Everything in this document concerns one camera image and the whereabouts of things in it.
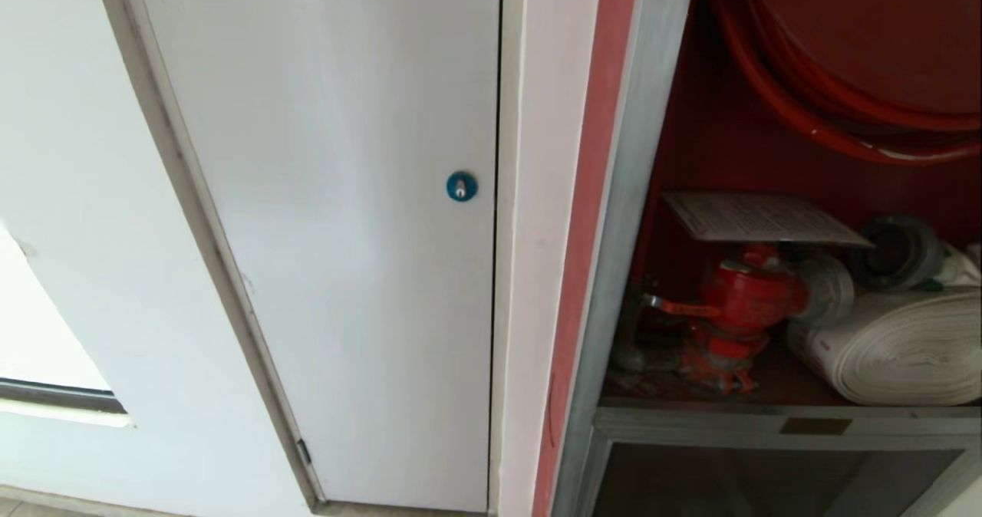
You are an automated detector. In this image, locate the white inspection card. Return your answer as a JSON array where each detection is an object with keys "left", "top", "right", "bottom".
[{"left": 663, "top": 192, "right": 876, "bottom": 249}]

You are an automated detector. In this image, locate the white rolled fire hose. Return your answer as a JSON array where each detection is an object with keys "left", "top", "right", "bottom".
[{"left": 786, "top": 288, "right": 982, "bottom": 407}]

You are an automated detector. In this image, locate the white metal door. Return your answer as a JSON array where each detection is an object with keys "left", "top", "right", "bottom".
[{"left": 132, "top": 0, "right": 503, "bottom": 513}]

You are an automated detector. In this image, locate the grey hose coupling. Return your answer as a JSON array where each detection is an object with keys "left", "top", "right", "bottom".
[{"left": 847, "top": 214, "right": 946, "bottom": 291}]

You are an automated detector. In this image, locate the fire hydrant cabinet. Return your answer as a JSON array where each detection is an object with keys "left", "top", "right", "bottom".
[{"left": 531, "top": 0, "right": 982, "bottom": 517}]

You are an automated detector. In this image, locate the blue round door lock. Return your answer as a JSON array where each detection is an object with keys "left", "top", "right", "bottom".
[{"left": 447, "top": 171, "right": 479, "bottom": 203}]

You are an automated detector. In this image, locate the red fire hydrant valve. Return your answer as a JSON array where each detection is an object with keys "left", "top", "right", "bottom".
[{"left": 614, "top": 242, "right": 811, "bottom": 395}]

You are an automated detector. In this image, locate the silver hose coupling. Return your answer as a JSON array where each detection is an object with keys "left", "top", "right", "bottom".
[{"left": 798, "top": 254, "right": 855, "bottom": 326}]

